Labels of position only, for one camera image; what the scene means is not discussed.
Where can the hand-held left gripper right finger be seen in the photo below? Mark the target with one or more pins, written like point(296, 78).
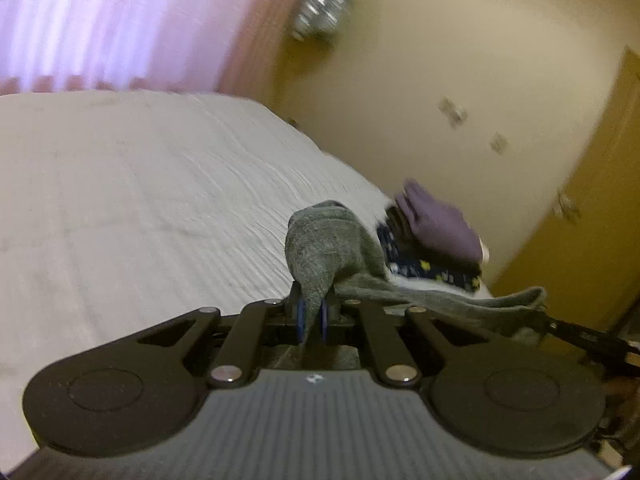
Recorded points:
point(323, 321)

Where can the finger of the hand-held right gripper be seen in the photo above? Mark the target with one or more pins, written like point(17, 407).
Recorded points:
point(585, 334)

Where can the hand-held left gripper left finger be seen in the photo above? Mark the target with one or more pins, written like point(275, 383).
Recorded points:
point(301, 321)

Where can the grey garment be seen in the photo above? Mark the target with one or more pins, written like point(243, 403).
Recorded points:
point(325, 250)

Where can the wooden door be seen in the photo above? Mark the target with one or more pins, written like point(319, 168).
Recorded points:
point(590, 240)

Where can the dark blue patterned cloth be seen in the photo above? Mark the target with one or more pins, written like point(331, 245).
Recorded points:
point(415, 262)

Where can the purple folded cloth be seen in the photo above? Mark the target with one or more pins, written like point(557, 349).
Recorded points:
point(440, 225)

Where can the white bed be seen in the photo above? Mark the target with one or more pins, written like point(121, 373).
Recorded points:
point(125, 185)

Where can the pink curtain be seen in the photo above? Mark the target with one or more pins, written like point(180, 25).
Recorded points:
point(115, 15)

